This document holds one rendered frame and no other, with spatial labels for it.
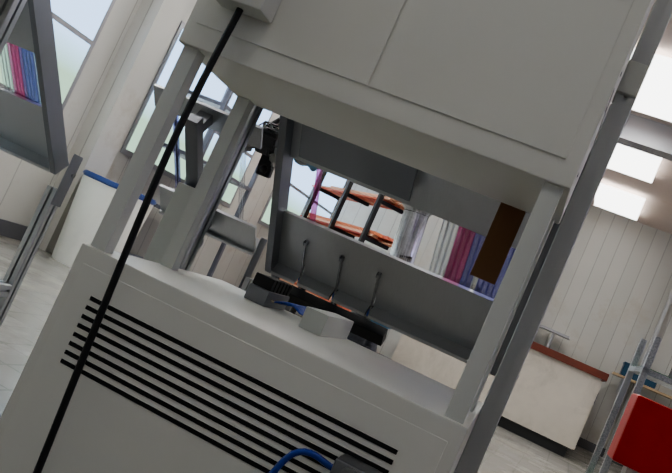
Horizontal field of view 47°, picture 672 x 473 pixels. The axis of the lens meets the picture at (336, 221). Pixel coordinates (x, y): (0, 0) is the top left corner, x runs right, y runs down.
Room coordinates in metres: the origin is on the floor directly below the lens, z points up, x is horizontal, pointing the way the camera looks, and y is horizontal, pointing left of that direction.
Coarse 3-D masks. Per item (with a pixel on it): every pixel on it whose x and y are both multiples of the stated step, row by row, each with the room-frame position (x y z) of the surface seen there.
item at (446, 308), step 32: (288, 224) 2.12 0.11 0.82; (320, 224) 2.07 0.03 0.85; (288, 256) 2.19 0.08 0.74; (320, 256) 2.13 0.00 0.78; (352, 256) 2.07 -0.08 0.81; (384, 256) 2.02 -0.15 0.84; (352, 288) 2.14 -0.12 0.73; (384, 288) 2.09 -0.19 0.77; (416, 288) 2.03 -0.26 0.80; (448, 288) 1.98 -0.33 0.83; (416, 320) 2.10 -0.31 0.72; (448, 320) 2.04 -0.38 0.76; (480, 320) 1.99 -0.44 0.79
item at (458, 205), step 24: (312, 144) 1.87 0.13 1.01; (336, 144) 1.83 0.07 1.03; (336, 168) 1.87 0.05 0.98; (360, 168) 1.84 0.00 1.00; (384, 168) 1.81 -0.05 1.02; (408, 168) 1.77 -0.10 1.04; (384, 192) 1.90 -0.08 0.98; (408, 192) 1.81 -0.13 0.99; (432, 192) 1.83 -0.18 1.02; (456, 192) 1.80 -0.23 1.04; (456, 216) 1.84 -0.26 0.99; (480, 216) 1.80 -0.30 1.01; (528, 216) 1.74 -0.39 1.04
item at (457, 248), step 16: (448, 224) 1.87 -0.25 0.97; (448, 240) 1.90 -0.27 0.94; (464, 240) 1.88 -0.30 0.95; (480, 240) 1.86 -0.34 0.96; (448, 256) 1.93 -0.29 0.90; (464, 256) 1.91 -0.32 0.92; (512, 256) 1.84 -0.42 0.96; (432, 272) 1.99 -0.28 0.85; (448, 272) 1.96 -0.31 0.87; (464, 272) 1.94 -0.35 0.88; (480, 288) 1.94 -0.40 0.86; (496, 288) 1.92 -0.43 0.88
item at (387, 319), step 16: (272, 272) 2.20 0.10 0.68; (288, 272) 2.20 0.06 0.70; (304, 288) 2.18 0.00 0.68; (320, 288) 2.17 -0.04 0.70; (352, 304) 2.14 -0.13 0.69; (368, 304) 2.15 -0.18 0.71; (384, 320) 2.11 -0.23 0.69; (400, 320) 2.12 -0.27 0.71; (416, 336) 2.08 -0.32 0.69; (432, 336) 2.09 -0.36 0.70; (448, 352) 2.05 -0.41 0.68; (464, 352) 2.06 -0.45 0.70
